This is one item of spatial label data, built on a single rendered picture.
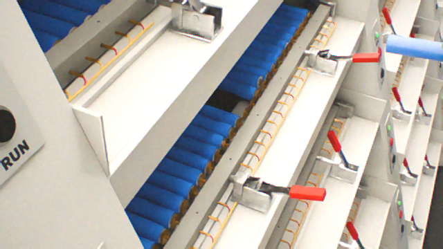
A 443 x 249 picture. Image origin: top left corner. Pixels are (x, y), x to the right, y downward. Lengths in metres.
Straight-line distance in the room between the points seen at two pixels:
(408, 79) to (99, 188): 1.21
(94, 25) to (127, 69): 0.04
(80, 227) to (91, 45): 0.15
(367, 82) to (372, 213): 0.28
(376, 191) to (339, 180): 0.25
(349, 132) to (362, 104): 0.06
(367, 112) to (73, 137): 0.74
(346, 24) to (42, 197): 0.67
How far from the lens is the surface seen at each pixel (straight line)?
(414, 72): 1.50
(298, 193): 0.53
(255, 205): 0.56
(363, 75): 0.95
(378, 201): 1.12
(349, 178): 0.87
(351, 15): 0.90
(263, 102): 0.65
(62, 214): 0.31
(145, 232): 0.52
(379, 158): 1.05
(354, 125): 0.98
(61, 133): 0.31
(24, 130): 0.29
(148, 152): 0.38
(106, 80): 0.40
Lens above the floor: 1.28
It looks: 32 degrees down
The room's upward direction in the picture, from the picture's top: 19 degrees counter-clockwise
